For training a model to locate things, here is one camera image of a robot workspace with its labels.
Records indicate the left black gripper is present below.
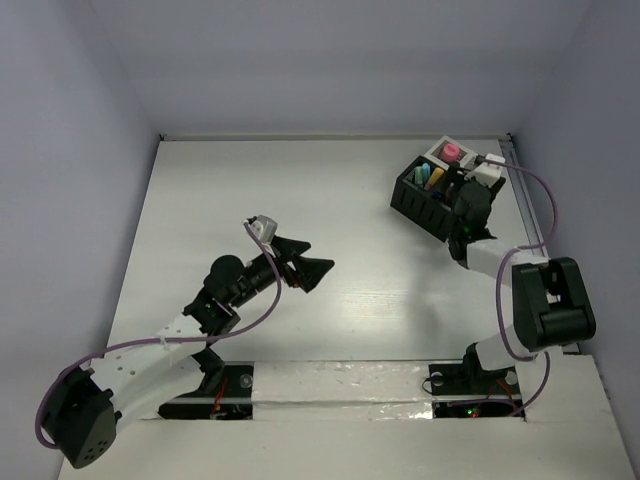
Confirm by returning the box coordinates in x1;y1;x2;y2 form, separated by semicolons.
229;235;332;308

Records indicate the green highlighter marker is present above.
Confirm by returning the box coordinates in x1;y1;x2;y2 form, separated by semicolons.
414;167;424;186

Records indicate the orange highlighter marker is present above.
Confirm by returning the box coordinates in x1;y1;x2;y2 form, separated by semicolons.
425;168;445;190

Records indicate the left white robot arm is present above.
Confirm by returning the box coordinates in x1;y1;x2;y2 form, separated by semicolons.
34;236;335;469

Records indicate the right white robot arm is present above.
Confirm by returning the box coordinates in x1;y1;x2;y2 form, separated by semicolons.
447;180;596;392

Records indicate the foil tape strip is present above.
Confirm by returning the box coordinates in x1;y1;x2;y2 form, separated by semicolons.
251;361;433;422

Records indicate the black two-compartment pen holder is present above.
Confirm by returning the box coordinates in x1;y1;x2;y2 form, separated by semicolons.
390;156;464;242

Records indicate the white grey tray box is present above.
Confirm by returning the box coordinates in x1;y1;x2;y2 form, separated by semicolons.
423;136;478;173

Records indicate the pink cylinder sharpener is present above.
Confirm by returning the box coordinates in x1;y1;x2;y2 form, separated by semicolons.
439;143;461;164

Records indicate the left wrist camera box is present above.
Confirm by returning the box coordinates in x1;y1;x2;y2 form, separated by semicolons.
245;215;278;245

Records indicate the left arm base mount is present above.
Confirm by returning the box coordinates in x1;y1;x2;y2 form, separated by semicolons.
158;348;254;421

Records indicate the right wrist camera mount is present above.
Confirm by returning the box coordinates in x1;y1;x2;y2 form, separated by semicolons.
465;154;506;188

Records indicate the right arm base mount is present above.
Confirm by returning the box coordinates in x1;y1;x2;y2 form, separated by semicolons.
421;363;524;419

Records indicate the aluminium rail right edge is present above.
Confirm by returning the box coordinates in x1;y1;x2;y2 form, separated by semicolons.
498;134;543;244

